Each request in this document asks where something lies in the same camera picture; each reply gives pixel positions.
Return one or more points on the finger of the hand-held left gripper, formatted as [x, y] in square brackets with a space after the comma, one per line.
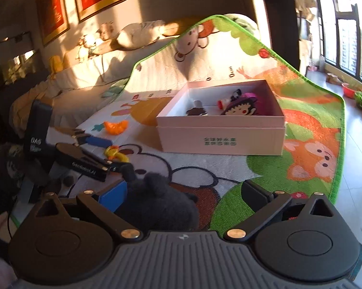
[98, 141]
[105, 164]

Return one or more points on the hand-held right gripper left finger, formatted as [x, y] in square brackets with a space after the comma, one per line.
[114, 197]

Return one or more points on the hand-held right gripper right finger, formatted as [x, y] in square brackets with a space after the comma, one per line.
[254, 195]

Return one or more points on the dark grey plush toy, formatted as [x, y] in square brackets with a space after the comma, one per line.
[159, 204]

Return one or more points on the pink cardboard box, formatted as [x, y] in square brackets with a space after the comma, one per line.
[193, 140]

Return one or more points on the orange tangerine toy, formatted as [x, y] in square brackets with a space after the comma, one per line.
[116, 127]

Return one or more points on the cartoon animal play mat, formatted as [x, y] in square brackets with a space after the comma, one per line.
[259, 164]

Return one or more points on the dark fuzzy cloth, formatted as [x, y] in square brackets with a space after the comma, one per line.
[3, 168]

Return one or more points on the cream covered sofa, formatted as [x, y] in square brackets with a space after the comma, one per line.
[87, 72]

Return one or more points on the dark cabinet with mirror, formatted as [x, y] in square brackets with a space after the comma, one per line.
[15, 63]

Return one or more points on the cartoon girl figure toy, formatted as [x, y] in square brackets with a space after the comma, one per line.
[235, 110]

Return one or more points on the beige plush toy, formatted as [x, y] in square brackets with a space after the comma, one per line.
[105, 30]
[89, 45]

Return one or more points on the red white small bottle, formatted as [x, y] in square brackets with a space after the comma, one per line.
[222, 104]

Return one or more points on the dark brown small toy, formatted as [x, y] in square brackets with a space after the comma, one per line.
[196, 112]

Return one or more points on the black white small toy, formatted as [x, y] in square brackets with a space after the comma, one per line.
[236, 94]

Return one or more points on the white pillow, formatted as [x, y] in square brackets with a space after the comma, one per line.
[138, 34]

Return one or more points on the red flower pot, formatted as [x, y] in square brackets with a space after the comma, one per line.
[349, 90]

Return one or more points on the yellow cushion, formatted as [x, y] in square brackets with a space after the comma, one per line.
[184, 25]

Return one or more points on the dark curtain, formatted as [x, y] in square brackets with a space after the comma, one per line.
[278, 18]

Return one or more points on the black framed window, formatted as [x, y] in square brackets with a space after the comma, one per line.
[349, 21]

